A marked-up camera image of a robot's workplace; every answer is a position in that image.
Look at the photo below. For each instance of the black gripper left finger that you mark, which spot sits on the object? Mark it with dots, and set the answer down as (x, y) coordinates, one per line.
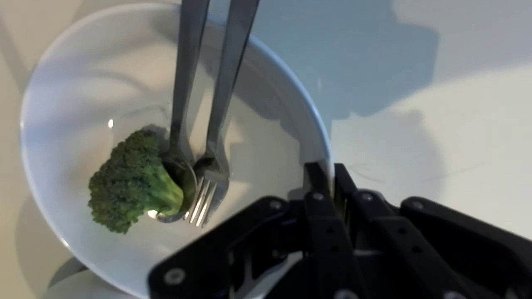
(228, 261)

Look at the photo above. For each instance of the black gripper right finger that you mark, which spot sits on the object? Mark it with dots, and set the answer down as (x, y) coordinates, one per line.
(423, 249)

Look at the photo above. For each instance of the silver metal spoon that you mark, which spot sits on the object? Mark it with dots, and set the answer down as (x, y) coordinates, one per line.
(177, 158)

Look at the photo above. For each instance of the white ceramic bowl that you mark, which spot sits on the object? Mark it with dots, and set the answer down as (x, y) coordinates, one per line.
(97, 108)

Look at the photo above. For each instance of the green broccoli floret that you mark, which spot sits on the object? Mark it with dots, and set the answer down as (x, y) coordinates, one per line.
(133, 181)

